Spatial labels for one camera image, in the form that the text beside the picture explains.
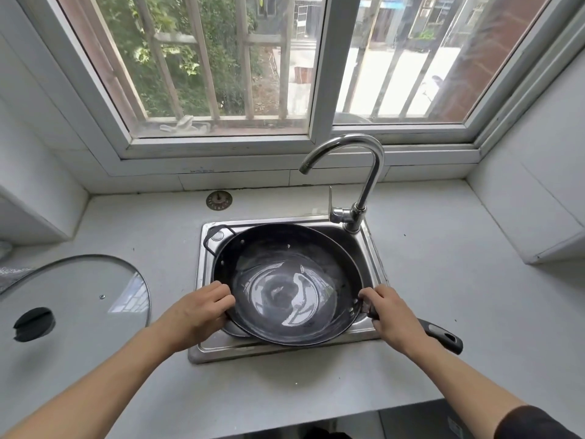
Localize white work glove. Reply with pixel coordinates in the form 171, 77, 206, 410
158, 115, 212, 135

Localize black wok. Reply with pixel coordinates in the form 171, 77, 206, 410
203, 223, 464, 356

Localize glass pot lid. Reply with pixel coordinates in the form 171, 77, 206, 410
0, 254, 152, 412

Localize black shirt sleeve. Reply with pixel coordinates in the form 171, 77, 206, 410
493, 405, 576, 439

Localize white framed window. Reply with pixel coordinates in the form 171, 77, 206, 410
13, 0, 585, 177

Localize person's right hand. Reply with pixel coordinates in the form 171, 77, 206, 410
358, 284, 430, 360

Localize chrome faucet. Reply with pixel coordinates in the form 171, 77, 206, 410
299, 134, 386, 235

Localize person's right forearm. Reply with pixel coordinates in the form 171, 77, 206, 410
404, 335, 527, 439

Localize person's left forearm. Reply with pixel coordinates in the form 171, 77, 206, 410
0, 322, 188, 439

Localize person's left hand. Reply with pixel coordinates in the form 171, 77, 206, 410
153, 280, 236, 355

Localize stainless steel sink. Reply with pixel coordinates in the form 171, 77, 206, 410
187, 215, 389, 365

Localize round metal sink strainer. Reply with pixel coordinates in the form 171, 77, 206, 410
205, 190, 233, 212

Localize window security bars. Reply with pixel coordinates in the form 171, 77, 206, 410
127, 0, 458, 122

